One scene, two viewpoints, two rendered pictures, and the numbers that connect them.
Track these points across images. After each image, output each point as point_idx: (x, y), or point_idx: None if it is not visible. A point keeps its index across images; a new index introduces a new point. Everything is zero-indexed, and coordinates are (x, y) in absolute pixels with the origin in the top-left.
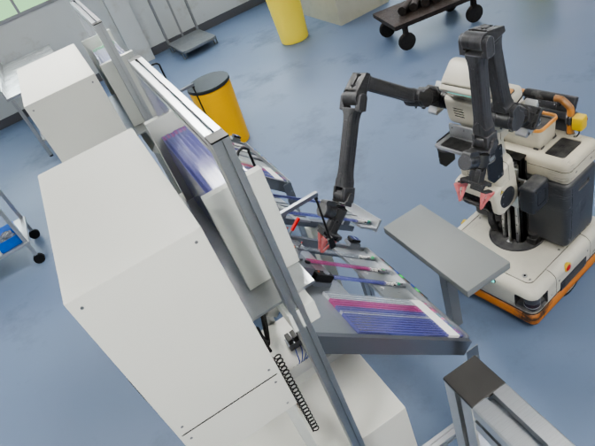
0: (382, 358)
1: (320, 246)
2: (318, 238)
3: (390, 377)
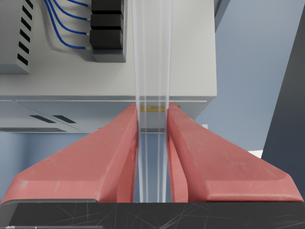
0: (168, 191)
1: (170, 126)
2: (218, 141)
3: (136, 182)
